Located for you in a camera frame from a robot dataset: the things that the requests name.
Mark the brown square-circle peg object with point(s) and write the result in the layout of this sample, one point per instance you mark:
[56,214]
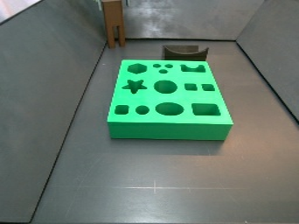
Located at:
[113,18]

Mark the green shape sorting board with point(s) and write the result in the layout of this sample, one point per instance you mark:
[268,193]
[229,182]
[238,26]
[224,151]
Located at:
[166,99]

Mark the black curved object holder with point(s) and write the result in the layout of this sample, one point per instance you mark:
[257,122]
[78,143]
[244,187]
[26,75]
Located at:
[184,52]

